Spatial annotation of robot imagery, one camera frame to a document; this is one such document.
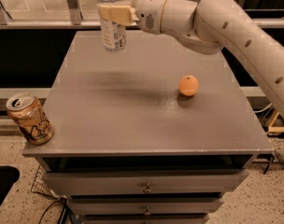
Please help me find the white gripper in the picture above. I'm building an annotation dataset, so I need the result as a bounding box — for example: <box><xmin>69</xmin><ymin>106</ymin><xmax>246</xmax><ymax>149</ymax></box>
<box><xmin>97</xmin><ymin>0</ymin><xmax>167</xmax><ymax>35</ymax></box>

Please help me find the clear plastic water bottle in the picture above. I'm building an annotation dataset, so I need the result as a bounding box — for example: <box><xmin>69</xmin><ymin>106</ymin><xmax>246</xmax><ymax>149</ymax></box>
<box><xmin>97</xmin><ymin>0</ymin><xmax>126</xmax><ymax>52</ymax></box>

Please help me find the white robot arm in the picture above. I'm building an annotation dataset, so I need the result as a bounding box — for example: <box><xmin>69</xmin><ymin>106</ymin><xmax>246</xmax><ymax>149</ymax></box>
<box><xmin>97</xmin><ymin>0</ymin><xmax>284</xmax><ymax>119</ymax></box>

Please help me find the orange soda can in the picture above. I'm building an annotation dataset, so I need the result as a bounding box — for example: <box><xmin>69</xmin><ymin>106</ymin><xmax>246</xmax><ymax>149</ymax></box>
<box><xmin>6</xmin><ymin>93</ymin><xmax>53</xmax><ymax>145</ymax></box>

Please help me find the orange fruit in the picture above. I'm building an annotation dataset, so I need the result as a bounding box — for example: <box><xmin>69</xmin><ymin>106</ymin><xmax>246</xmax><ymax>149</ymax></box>
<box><xmin>178</xmin><ymin>75</ymin><xmax>199</xmax><ymax>97</ymax></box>

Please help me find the grey drawer cabinet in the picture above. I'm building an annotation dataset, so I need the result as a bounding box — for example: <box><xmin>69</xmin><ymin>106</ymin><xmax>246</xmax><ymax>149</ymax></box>
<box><xmin>23</xmin><ymin>31</ymin><xmax>273</xmax><ymax>224</ymax></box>

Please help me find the top drawer with knob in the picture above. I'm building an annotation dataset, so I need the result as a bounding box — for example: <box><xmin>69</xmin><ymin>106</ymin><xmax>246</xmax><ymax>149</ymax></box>
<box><xmin>43</xmin><ymin>170</ymin><xmax>249</xmax><ymax>196</ymax></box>

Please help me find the drawer with knob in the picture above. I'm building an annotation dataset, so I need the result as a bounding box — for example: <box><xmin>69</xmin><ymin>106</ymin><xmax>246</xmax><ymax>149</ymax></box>
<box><xmin>43</xmin><ymin>170</ymin><xmax>249</xmax><ymax>196</ymax></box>
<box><xmin>68</xmin><ymin>198</ymin><xmax>223</xmax><ymax>216</ymax></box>

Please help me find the yellow wooden stand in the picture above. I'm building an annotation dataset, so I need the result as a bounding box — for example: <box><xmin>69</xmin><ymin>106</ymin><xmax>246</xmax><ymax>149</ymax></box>
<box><xmin>266</xmin><ymin>109</ymin><xmax>284</xmax><ymax>134</ymax></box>

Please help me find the black chair seat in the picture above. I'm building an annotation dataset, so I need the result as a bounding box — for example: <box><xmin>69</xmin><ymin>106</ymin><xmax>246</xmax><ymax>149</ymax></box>
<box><xmin>0</xmin><ymin>166</ymin><xmax>20</xmax><ymax>206</ymax></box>

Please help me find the metal railing frame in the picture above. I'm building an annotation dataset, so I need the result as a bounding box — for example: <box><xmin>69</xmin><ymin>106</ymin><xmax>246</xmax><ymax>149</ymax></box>
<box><xmin>0</xmin><ymin>0</ymin><xmax>284</xmax><ymax>29</ymax></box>

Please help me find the wire basket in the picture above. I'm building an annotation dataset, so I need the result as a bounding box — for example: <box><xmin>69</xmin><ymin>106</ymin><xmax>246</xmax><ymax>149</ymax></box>
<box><xmin>31</xmin><ymin>165</ymin><xmax>59</xmax><ymax>199</ymax></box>

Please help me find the black cable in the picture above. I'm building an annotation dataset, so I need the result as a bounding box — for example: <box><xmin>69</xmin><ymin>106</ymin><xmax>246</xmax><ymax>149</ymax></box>
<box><xmin>38</xmin><ymin>196</ymin><xmax>71</xmax><ymax>224</ymax></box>

